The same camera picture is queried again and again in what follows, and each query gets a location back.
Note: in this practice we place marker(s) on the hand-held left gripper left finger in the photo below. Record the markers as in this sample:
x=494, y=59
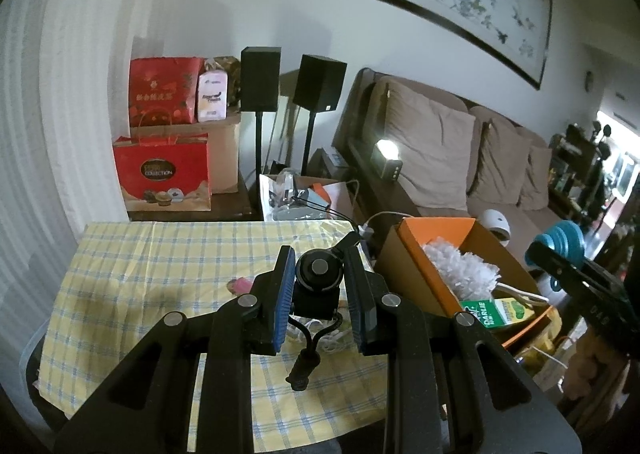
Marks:
x=285, y=299

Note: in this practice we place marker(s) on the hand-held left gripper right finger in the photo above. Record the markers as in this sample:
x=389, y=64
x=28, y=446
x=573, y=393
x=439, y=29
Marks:
x=356, y=304

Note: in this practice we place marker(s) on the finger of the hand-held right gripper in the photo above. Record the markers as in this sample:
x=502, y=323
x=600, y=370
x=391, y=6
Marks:
x=560, y=264

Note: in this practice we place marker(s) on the blue collapsible funnel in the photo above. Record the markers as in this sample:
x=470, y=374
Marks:
x=562, y=239

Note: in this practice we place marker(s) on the orange-lined cardboard box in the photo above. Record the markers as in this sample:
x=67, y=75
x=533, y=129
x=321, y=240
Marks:
x=415, y=259

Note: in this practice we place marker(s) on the green yellow toothpaste box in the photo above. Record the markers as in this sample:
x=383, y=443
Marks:
x=480, y=311

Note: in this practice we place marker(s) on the white feather duster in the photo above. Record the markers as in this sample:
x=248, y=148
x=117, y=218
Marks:
x=460, y=269

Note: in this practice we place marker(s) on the small pink-capped bottle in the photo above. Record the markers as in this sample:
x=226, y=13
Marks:
x=240, y=286

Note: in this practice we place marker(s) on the white dome nail lamp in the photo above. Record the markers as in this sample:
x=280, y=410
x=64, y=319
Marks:
x=495, y=224

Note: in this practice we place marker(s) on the brown sofa cushion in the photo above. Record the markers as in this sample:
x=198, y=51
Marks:
x=537, y=178
x=500, y=163
x=430, y=138

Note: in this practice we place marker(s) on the dark display shelf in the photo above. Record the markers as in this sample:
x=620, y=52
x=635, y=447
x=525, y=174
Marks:
x=580, y=168

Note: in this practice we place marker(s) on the open box of clutter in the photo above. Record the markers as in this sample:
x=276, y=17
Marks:
x=280, y=199

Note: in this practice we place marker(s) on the brown sofa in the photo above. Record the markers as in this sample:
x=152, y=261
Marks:
x=450, y=219

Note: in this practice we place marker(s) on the yellow checked tablecloth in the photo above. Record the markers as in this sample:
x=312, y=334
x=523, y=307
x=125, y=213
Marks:
x=150, y=274

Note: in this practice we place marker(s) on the black lantern lamp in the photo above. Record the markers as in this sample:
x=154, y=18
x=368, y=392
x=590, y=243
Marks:
x=387, y=161

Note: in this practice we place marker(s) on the black speaker stand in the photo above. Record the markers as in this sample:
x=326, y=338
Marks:
x=307, y=143
x=259, y=143

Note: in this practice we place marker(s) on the red gift bag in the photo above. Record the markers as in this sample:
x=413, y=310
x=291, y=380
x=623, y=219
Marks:
x=160, y=173

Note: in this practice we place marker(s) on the white tissue pack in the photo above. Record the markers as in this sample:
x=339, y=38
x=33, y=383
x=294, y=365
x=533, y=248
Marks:
x=214, y=98

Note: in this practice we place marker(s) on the black bookshelf speaker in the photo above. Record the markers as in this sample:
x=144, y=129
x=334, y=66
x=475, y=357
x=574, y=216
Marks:
x=320, y=83
x=260, y=78

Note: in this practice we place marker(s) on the red gift box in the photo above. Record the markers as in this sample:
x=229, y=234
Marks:
x=165, y=91

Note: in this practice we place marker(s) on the white curtain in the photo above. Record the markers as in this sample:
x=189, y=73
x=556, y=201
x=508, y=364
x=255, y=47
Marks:
x=60, y=133

